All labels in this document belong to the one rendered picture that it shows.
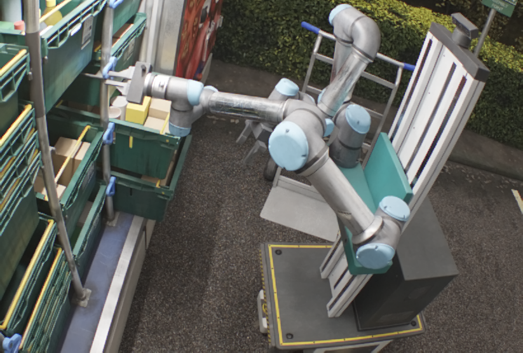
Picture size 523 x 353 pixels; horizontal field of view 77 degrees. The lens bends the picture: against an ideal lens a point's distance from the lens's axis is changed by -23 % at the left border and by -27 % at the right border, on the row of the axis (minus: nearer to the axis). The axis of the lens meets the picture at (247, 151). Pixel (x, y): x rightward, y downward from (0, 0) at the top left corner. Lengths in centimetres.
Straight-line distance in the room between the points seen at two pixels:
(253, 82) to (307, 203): 146
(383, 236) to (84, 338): 112
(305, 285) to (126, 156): 114
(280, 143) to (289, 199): 195
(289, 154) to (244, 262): 157
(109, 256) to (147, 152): 49
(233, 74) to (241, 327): 255
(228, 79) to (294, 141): 296
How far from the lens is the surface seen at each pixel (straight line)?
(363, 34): 147
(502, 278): 361
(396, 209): 133
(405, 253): 186
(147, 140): 157
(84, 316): 163
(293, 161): 111
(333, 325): 213
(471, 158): 456
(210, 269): 254
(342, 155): 173
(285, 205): 300
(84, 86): 154
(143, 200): 180
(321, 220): 299
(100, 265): 174
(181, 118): 132
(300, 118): 115
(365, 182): 174
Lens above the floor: 210
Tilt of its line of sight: 39 degrees down
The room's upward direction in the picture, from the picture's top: 14 degrees clockwise
